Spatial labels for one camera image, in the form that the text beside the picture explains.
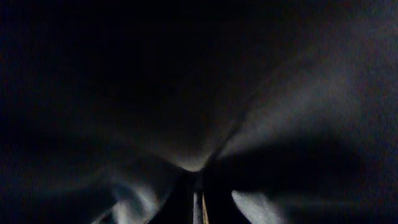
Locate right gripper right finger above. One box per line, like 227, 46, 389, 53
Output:
203, 164, 249, 224

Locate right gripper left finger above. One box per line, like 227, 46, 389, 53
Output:
149, 172, 198, 224

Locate navy blue shorts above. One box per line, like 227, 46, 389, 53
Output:
1, 1, 397, 223

